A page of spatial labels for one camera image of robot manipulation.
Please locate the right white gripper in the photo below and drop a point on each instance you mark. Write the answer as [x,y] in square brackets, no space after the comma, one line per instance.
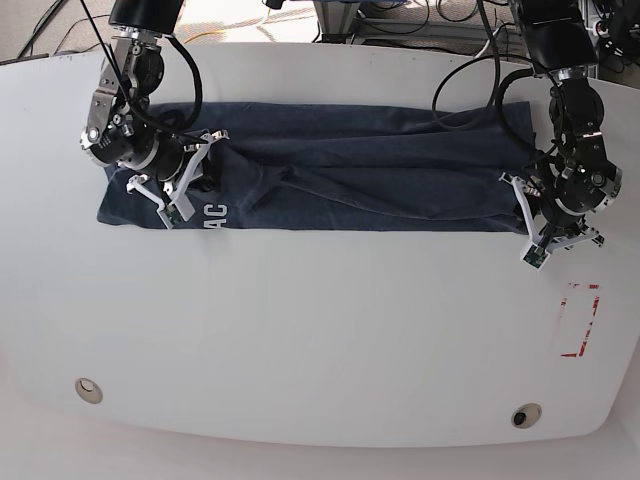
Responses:
[164,174]

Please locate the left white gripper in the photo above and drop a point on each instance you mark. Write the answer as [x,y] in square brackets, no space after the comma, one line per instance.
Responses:
[545,240]

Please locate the dark blue t-shirt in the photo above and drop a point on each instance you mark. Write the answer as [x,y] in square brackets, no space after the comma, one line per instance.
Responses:
[357,168]

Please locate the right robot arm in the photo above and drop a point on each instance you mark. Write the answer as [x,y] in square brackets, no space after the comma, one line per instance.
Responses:
[119,123]

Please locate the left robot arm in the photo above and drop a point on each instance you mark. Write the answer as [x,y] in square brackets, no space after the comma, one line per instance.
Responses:
[575,177]

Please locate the red tape rectangle marking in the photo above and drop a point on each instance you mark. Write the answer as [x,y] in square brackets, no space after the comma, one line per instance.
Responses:
[578,310]

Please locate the right table grommet hole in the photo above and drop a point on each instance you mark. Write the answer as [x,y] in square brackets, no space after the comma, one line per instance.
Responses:
[526,416]

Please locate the table grommet hole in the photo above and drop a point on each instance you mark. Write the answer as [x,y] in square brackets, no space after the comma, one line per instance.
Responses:
[88,391]
[526,416]

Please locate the left table grommet hole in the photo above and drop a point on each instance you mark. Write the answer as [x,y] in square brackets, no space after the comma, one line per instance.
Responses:
[88,391]

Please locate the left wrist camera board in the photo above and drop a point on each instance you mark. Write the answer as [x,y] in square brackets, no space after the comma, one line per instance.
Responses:
[535,257]

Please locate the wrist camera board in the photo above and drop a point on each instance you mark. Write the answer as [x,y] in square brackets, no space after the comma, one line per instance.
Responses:
[170,217]
[535,257]

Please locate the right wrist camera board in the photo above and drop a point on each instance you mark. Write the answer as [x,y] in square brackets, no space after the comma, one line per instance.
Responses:
[170,217]

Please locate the aluminium frame rail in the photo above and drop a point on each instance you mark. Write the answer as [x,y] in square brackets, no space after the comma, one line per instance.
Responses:
[342,23]

